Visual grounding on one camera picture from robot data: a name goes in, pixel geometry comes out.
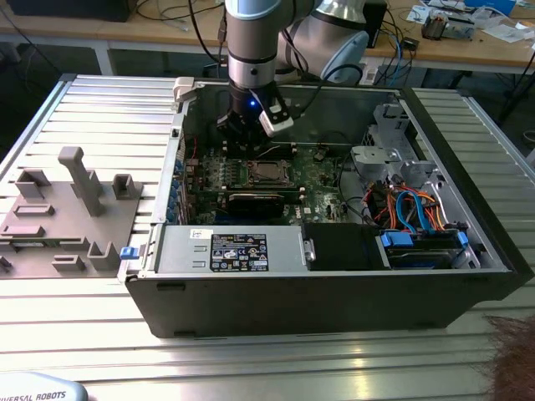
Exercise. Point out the black equipment box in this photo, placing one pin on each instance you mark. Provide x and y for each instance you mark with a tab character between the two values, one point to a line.
71	10

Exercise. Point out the grey electronic device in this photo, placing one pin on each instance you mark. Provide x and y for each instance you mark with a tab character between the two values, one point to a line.
460	29

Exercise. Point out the person's brown haired head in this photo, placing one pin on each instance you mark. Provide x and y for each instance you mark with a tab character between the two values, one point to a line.
514	367

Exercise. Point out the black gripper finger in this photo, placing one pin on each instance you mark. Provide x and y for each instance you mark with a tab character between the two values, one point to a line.
259	142
236	133

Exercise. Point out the grey power supply unit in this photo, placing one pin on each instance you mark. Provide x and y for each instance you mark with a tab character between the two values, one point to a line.
184	250

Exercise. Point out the hard disk in blue carrier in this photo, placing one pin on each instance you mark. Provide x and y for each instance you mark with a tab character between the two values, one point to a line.
395	241

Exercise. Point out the blue cardboard box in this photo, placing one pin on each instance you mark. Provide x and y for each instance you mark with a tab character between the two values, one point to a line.
489	5

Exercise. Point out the pale grey case latch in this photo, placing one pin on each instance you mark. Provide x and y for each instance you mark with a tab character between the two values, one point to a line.
184	87

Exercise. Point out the black PC case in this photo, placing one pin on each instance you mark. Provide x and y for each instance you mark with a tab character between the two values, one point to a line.
292	305

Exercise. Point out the metal cooler heatsink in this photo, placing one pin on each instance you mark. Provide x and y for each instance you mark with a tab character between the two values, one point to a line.
434	27

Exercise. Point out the green motherboard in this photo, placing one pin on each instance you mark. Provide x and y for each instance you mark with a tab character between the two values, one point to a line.
322	184

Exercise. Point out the grey metal drive cage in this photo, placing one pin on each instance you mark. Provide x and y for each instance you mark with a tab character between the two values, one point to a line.
372	158

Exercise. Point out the pale blue teach pendant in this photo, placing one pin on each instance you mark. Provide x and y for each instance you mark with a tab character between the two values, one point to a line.
42	394

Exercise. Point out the thin metal locking lever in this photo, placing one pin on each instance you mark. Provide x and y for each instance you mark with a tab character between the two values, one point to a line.
273	148

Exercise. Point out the grey plastic parts rack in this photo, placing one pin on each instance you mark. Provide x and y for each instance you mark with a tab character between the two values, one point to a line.
62	209

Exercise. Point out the black plastic shroud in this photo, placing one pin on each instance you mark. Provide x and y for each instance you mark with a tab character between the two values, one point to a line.
338	246

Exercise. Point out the CPU socket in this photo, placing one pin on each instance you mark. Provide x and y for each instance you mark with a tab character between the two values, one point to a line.
249	180

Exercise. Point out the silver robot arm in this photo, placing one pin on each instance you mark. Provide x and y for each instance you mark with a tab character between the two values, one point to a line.
251	42

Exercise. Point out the wooden desk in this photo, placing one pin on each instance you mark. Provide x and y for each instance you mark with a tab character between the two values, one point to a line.
167	35

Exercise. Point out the blue plastic latch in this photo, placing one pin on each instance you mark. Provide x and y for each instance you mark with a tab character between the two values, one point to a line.
128	252

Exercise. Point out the black graphics card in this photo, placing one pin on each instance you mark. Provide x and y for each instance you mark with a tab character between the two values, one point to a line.
255	204

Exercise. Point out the large white wrist camera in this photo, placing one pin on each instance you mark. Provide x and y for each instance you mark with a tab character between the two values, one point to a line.
278	125

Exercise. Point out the small black device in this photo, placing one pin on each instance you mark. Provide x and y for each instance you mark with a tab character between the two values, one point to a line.
411	43

